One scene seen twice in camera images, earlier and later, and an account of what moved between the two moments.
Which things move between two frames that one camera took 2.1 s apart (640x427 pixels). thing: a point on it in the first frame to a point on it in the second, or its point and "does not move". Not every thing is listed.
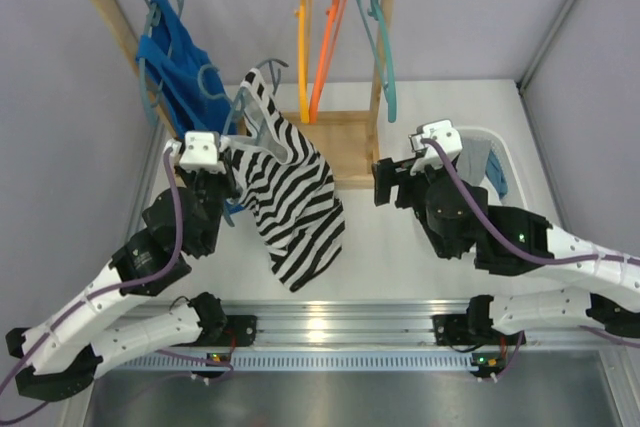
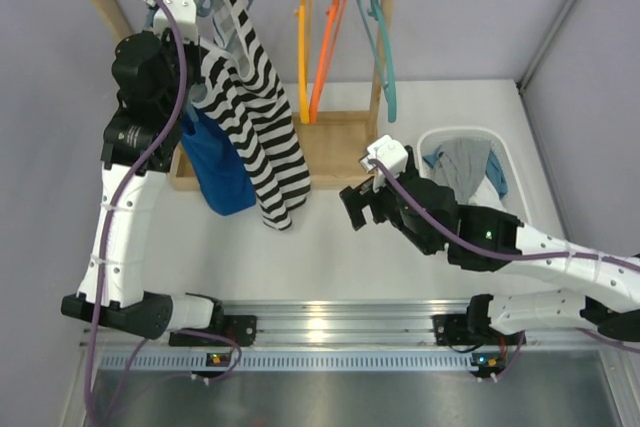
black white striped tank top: x=282 y=169 to x=240 y=81
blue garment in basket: x=496 y=174 does not move
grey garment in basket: x=472 y=159 does not move
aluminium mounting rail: x=359 y=322 does not move
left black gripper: x=220 y=182 to x=176 y=45
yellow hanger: x=305 y=14 does not move
